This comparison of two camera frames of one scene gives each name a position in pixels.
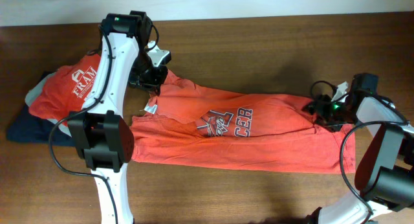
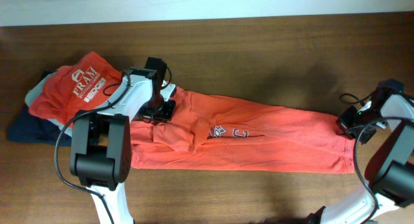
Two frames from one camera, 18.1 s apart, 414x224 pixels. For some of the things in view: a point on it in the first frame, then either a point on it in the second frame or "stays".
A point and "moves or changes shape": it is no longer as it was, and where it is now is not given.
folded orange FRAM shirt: [66, 90] stays
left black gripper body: [146, 75] → [158, 109]
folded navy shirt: [28, 128] stays
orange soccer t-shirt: [190, 125] moves or changes shape
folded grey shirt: [35, 92] stays
